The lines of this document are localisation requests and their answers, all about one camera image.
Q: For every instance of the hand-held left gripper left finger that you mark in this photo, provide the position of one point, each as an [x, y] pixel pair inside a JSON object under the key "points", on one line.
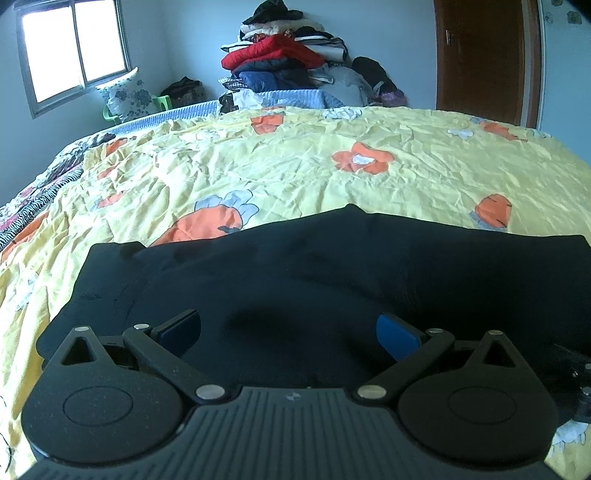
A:
{"points": [[181, 328]]}

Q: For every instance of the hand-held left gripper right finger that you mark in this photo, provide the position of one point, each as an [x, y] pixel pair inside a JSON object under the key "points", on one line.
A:
{"points": [[396, 337]]}

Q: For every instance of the black pants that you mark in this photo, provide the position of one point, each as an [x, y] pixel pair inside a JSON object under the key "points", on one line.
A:
{"points": [[300, 272]]}

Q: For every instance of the yellow printed blanket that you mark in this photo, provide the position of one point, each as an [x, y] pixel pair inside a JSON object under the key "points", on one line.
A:
{"points": [[323, 175]]}

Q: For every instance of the zebra and floral quilt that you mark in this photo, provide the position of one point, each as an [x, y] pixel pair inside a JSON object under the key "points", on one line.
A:
{"points": [[46, 180]]}

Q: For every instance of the blue knit bedspread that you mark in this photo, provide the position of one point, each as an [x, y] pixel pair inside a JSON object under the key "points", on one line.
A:
{"points": [[194, 110]]}

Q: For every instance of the green plastic chair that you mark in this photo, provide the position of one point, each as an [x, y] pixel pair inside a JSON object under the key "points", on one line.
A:
{"points": [[164, 100]]}

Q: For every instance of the dark bag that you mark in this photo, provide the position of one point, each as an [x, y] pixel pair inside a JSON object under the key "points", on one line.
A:
{"points": [[184, 91]]}

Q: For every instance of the floral pillow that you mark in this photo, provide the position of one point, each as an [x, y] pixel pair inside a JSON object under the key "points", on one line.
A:
{"points": [[128, 97]]}

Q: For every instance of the pile of clothes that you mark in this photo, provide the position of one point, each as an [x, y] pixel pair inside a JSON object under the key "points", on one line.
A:
{"points": [[332, 78]]}

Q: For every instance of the wooden door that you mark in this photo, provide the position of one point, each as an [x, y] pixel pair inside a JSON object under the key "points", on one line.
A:
{"points": [[485, 60]]}

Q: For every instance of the red jacket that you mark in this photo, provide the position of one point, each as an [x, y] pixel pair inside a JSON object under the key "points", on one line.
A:
{"points": [[272, 50]]}

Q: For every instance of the window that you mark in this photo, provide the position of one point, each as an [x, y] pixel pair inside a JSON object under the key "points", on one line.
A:
{"points": [[74, 46]]}

